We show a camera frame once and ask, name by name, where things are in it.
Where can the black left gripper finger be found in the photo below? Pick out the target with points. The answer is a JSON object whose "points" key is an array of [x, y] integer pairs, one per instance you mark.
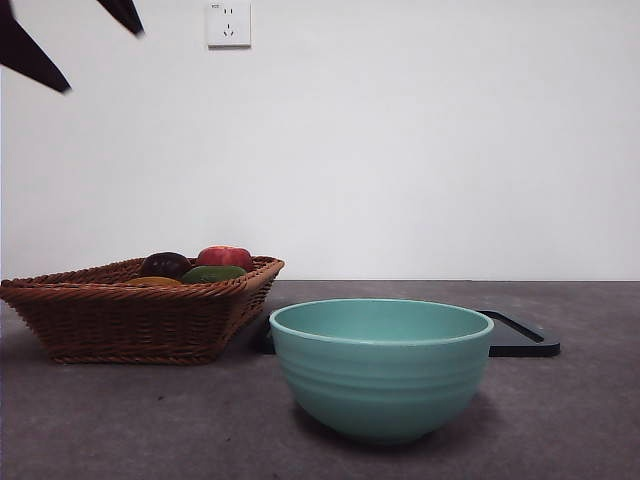
{"points": [[30, 55], [125, 14]]}

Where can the brown kiwifruit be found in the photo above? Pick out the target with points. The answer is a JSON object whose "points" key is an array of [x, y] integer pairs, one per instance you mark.
{"points": [[155, 281]]}

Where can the teal ribbed bowl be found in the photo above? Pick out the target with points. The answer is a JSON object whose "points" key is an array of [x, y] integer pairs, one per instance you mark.
{"points": [[380, 385]]}

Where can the dark purple fruit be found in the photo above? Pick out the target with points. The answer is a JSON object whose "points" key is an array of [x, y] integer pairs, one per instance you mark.
{"points": [[165, 264]]}

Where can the red apple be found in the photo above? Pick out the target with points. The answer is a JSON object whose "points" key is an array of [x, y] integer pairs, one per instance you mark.
{"points": [[225, 257]]}

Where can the green fruit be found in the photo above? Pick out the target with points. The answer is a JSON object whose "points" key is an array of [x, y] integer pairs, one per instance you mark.
{"points": [[215, 274]]}

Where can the brown wicker basket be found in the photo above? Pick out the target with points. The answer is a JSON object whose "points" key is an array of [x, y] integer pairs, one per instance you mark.
{"points": [[135, 325]]}

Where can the black rectangular tray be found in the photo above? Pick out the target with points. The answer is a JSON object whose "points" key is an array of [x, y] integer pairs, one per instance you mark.
{"points": [[520, 345]]}

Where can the white wall socket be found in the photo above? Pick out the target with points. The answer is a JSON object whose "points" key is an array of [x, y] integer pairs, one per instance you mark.
{"points": [[229, 35]]}

